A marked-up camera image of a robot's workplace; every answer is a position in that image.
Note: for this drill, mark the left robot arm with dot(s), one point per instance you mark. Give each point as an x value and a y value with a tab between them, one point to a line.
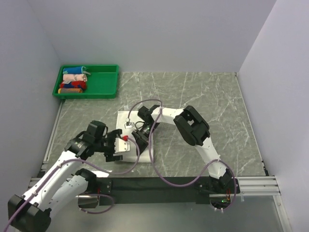
32	212

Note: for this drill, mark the red blue rolled towel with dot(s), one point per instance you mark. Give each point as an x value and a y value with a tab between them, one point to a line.
73	84

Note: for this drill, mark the pink rolled towel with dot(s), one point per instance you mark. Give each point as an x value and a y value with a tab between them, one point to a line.
75	77

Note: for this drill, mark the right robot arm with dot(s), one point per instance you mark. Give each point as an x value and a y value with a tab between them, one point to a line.
196	132

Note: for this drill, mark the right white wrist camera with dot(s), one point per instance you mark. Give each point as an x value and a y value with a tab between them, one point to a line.
128	124

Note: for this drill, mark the aluminium rail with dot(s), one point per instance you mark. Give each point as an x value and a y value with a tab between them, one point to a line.
258	186

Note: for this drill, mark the green plastic tray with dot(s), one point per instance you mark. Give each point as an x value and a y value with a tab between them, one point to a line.
101	84

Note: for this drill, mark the black base bar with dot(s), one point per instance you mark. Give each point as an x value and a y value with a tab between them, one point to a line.
154	190

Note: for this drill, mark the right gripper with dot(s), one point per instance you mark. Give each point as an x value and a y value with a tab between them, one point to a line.
142	140

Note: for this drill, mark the orange rolled towel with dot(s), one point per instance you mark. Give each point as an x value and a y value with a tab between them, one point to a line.
69	90

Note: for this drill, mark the white towel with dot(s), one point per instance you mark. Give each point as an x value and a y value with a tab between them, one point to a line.
131	155

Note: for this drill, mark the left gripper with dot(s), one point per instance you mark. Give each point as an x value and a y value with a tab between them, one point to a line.
112	135

